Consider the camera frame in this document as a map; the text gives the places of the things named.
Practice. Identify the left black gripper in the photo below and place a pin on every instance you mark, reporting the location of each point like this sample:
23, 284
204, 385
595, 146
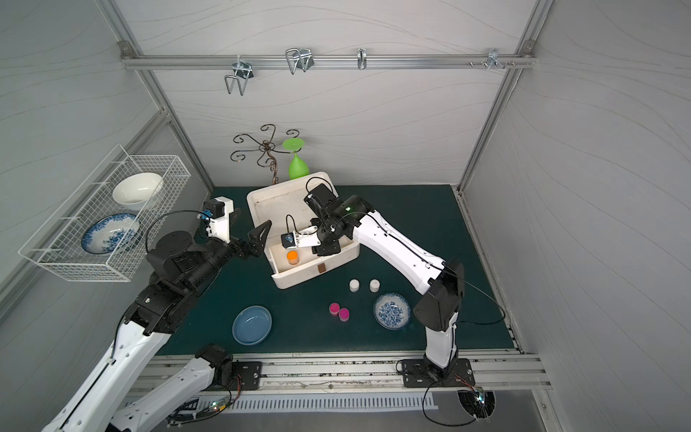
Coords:
240, 247

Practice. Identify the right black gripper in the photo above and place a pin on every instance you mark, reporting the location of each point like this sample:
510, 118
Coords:
328, 238

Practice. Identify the drawer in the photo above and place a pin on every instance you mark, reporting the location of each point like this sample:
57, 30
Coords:
309, 266

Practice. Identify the orange paint can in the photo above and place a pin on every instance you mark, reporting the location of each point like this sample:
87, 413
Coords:
293, 257

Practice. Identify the white three-drawer cabinet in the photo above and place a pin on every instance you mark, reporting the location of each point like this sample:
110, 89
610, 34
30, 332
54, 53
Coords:
283, 204

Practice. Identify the pink paint can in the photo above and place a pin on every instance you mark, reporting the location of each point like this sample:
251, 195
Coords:
344, 314
334, 309

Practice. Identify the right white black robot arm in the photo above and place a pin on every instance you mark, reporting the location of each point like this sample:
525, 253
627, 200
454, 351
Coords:
440, 282

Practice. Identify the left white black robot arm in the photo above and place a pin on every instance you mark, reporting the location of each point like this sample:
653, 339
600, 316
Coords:
183, 272

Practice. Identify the white paint can left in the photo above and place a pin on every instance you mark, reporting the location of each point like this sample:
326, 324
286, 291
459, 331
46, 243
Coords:
354, 285

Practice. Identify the white paint can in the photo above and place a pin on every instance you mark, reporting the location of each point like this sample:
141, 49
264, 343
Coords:
354, 285
375, 286

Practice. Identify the white paint can right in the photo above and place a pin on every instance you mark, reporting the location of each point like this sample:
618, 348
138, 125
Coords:
375, 286

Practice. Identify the green plastic wine glass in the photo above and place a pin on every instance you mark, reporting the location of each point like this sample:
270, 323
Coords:
298, 167

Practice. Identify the plain blue bowl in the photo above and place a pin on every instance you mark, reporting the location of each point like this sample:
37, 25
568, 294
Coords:
252, 326

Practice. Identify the blue white patterned bowl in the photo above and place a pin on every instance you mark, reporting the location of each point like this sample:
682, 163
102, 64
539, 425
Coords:
392, 311

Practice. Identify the white bowl in basket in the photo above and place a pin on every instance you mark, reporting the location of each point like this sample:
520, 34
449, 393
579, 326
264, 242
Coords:
135, 191

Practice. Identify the blue patterned bowl in basket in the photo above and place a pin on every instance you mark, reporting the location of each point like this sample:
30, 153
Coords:
114, 231

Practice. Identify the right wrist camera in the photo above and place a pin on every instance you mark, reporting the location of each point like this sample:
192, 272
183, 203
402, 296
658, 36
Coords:
299, 239

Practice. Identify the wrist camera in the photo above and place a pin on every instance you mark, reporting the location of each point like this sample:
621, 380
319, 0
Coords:
299, 239
216, 218

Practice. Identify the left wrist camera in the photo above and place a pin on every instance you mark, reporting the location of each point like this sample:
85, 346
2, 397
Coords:
216, 218

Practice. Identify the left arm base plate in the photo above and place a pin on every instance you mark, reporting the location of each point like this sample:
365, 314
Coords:
243, 376

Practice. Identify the white wire basket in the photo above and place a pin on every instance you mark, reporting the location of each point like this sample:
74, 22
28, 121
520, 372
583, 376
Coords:
56, 246

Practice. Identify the aluminium top rail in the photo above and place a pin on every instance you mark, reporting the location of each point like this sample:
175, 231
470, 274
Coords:
321, 62

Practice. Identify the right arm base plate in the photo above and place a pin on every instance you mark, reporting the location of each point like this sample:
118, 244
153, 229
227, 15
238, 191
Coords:
464, 373

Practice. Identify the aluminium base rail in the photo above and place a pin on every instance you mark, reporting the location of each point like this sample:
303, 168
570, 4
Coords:
382, 371

